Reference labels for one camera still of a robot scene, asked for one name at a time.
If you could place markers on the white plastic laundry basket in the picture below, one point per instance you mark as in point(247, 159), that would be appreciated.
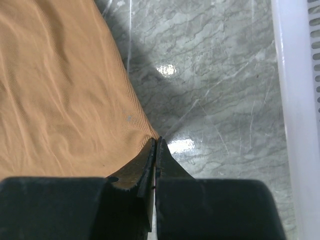
point(296, 26)

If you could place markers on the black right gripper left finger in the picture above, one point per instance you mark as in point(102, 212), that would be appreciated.
point(117, 207)

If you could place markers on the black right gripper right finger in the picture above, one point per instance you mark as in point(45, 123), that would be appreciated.
point(188, 208)

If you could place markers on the tan brown tank top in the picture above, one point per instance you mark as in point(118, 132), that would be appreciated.
point(67, 106)

